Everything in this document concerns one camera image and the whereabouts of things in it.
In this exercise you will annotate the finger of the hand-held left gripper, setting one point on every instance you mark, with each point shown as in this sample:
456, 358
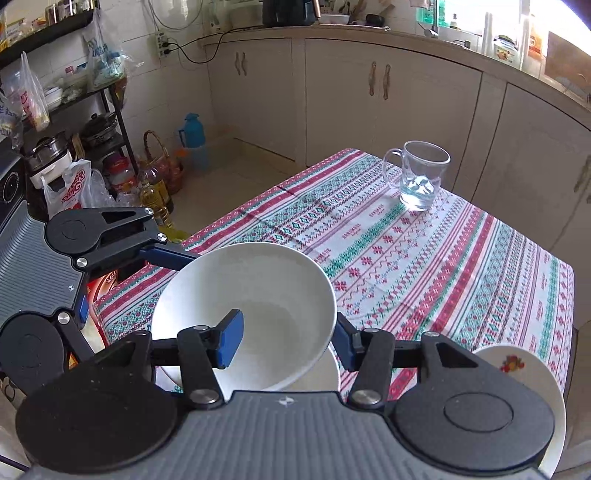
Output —
171, 256
82, 307

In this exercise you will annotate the orange bottle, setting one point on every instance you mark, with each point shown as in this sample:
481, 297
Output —
534, 41

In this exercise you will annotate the black cooking pot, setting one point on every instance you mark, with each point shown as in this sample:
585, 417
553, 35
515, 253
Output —
99, 129

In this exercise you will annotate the hanging plastic bag of food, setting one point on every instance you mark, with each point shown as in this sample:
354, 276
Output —
27, 99

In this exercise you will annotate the white and red plastic bag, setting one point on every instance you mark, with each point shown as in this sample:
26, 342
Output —
69, 189

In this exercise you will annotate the white flower-print plate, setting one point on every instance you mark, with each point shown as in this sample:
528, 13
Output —
535, 383

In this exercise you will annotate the pale blue plastic container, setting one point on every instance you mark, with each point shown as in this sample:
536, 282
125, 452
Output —
198, 158

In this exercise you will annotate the clear glass mug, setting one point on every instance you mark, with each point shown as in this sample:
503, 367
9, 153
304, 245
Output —
422, 180

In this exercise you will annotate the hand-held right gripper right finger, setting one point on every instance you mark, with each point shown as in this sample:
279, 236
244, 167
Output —
344, 344

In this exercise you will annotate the metal faucet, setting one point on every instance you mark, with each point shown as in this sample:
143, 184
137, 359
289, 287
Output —
434, 21

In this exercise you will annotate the yellow cooking oil bottle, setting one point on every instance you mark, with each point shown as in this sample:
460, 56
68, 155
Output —
154, 198

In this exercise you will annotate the patterned striped tablecloth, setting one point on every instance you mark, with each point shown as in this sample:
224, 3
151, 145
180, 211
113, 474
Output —
415, 277

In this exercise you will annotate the red-lid plastic jar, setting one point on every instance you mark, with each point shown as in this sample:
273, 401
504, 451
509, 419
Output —
120, 173

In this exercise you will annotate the stack of clear cups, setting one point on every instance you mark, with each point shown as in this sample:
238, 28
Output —
487, 32

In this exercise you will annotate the white bowl pink floral print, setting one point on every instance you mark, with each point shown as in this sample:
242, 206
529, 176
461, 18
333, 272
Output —
277, 286

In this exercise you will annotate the black induction cooker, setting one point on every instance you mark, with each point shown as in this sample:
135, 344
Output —
9, 184

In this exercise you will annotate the hanging clear plastic bag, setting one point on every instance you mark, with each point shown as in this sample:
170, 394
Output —
106, 55

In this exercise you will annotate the black metal shelf rack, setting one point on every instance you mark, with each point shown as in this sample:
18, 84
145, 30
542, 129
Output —
117, 106

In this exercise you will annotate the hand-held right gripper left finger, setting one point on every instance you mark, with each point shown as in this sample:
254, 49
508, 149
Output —
231, 337

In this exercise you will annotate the white power strip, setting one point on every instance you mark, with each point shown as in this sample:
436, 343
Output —
162, 44

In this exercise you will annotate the blue thermos jug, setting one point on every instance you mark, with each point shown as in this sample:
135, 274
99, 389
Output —
191, 131

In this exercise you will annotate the wicker basket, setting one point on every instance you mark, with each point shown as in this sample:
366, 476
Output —
161, 170

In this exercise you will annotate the rice cooker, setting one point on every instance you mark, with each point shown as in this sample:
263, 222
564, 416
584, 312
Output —
46, 157

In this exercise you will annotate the brown cardboard box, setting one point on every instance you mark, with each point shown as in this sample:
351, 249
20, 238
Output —
568, 60

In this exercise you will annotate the printed glass jar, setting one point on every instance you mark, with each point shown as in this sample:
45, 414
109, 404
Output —
505, 48

